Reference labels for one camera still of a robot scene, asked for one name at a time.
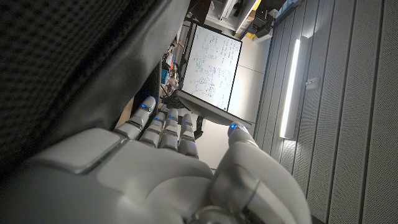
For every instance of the black framed whiteboard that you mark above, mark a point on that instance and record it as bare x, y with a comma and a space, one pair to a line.
211, 65

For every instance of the black backpack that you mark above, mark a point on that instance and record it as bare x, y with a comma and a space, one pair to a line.
62, 62

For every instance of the white shelf cabinet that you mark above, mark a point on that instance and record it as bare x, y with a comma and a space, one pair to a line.
230, 14

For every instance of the long ceiling light bar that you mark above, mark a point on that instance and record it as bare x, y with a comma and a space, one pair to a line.
289, 93

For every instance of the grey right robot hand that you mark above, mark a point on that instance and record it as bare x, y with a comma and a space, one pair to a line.
149, 180

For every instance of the white ceiling sensor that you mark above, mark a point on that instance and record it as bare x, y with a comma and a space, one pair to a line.
312, 83

